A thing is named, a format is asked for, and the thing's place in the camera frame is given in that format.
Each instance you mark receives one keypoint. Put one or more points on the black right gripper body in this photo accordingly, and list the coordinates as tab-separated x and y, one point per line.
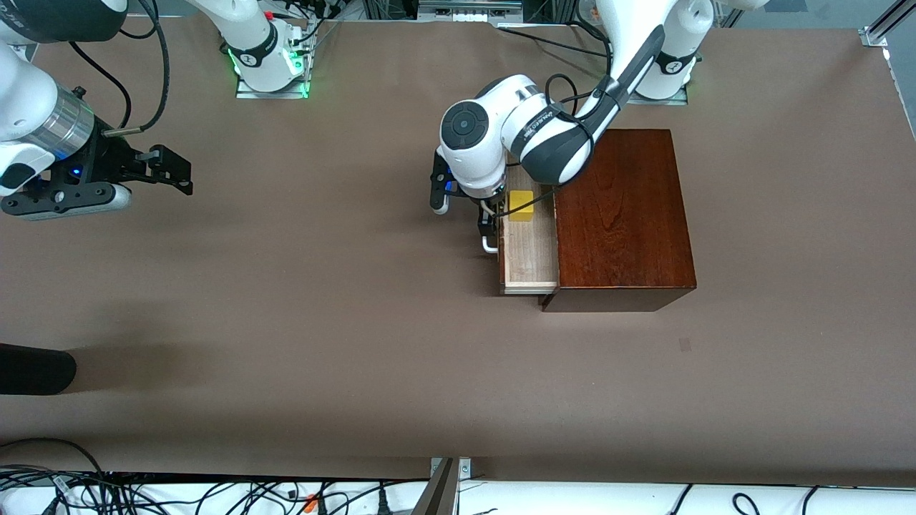
107	159

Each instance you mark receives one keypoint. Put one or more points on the yellow block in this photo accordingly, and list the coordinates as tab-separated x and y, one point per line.
521	206

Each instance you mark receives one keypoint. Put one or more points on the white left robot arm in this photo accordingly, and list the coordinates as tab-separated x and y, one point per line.
472	143

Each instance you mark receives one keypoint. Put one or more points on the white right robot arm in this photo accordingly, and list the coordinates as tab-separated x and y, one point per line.
250	43

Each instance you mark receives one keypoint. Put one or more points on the dark brown wooden drawer case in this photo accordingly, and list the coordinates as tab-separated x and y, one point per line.
630	229

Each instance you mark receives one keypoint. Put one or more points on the grey power strip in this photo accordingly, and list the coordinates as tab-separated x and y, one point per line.
469	16

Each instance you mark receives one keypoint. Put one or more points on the black cylindrical object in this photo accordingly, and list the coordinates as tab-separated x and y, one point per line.
36	368

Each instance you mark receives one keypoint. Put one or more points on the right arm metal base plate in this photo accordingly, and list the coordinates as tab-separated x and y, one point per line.
243	94

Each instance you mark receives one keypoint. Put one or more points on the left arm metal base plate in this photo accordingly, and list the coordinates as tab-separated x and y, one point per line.
680	100

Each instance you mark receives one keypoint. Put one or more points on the metal table bracket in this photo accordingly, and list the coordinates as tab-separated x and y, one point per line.
440	493

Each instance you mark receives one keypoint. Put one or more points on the aluminium frame profile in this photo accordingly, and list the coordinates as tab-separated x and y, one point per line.
876	32

